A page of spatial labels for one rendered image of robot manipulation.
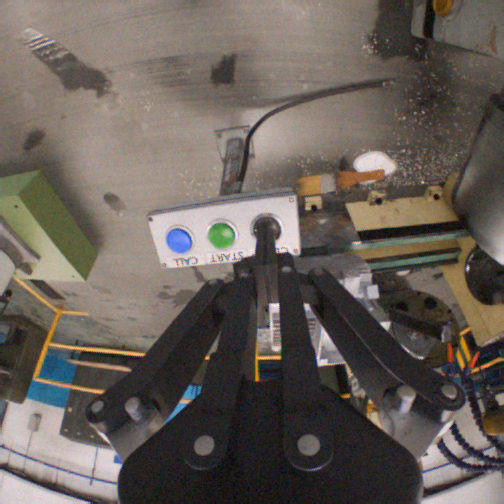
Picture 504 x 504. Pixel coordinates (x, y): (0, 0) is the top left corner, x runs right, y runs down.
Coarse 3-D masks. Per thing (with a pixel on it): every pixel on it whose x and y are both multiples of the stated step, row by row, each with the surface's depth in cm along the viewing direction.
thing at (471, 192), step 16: (496, 96) 21; (496, 112) 19; (480, 128) 24; (496, 128) 20; (480, 144) 23; (496, 144) 20; (480, 160) 24; (496, 160) 21; (464, 176) 28; (480, 176) 24; (496, 176) 21; (464, 192) 28; (480, 192) 24; (496, 192) 22; (464, 208) 28; (480, 208) 25; (496, 208) 22; (464, 224) 28; (480, 224) 25; (496, 224) 23; (480, 240) 26; (496, 240) 23; (496, 256) 24
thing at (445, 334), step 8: (392, 312) 54; (400, 312) 50; (408, 312) 49; (392, 320) 54; (400, 320) 50; (408, 320) 46; (416, 320) 42; (424, 320) 40; (432, 320) 38; (416, 328) 42; (424, 328) 39; (432, 328) 37; (440, 328) 34; (448, 328) 34; (432, 336) 37; (440, 336) 34; (448, 336) 34
